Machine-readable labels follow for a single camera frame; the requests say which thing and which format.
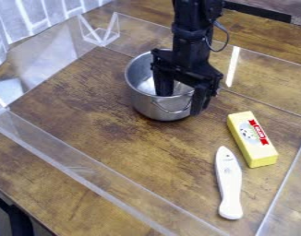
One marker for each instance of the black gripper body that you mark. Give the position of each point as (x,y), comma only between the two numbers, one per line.
(188,58)

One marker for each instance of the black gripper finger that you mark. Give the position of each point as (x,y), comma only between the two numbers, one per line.
(203,92)
(163,81)

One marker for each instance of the stainless steel pot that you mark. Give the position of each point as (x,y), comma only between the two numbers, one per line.
(165,109)

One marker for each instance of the yellow butter block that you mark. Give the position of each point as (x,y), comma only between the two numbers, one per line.
(252,141)

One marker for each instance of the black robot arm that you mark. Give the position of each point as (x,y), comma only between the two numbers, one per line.
(195,14)

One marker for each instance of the clear acrylic barrier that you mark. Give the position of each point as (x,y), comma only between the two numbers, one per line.
(93,170)

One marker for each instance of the black bar at back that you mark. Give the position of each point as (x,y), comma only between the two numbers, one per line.
(255,11)

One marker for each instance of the white patterned curtain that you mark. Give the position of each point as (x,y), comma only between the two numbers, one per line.
(25,17)

